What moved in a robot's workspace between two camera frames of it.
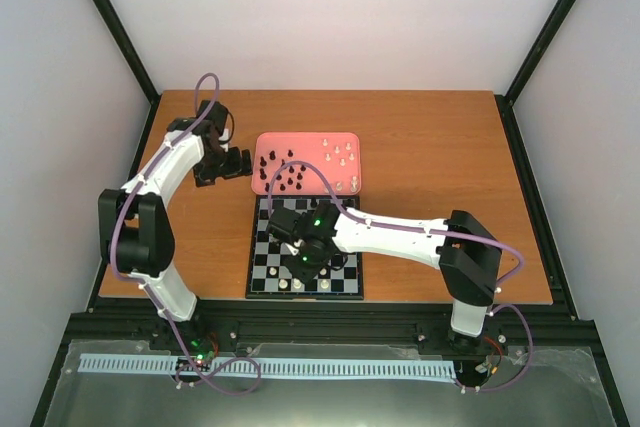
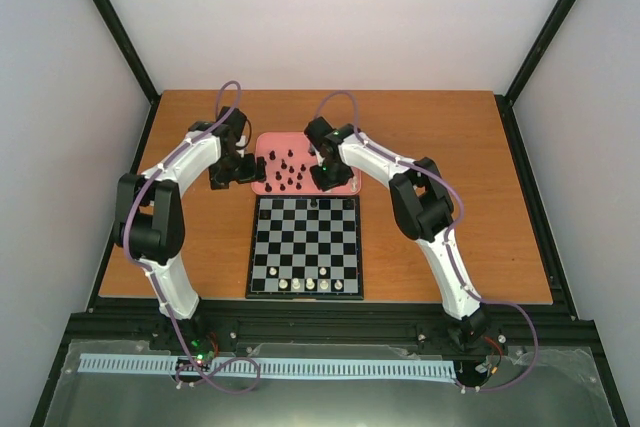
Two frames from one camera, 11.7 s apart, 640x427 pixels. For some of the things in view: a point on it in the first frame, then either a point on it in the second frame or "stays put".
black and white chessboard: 269,275 stays put
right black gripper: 304,275 to 326,185
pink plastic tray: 336,155 stays put
